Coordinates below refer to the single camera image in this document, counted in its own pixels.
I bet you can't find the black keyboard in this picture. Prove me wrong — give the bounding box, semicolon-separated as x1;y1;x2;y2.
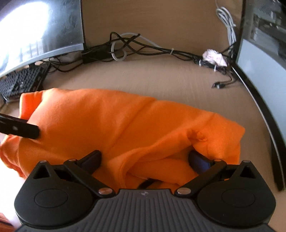
1;62;51;102

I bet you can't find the crumpled white paper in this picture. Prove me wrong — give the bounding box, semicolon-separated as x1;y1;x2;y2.
202;49;227;67

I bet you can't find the white looped cable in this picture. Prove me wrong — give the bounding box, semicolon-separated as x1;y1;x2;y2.
110;32;162;61

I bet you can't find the left curved monitor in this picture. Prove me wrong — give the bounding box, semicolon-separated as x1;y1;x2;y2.
1;1;84;76

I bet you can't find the black cable bundle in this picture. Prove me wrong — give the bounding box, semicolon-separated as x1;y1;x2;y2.
47;31;239;90

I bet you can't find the orange garment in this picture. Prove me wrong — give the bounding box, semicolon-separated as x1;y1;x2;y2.
1;89;245;190

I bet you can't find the white coiled cable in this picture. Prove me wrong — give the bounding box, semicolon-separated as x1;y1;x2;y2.
215;0;237;48

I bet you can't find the right computer monitor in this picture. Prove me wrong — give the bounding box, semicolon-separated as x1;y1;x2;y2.
233;1;285;191

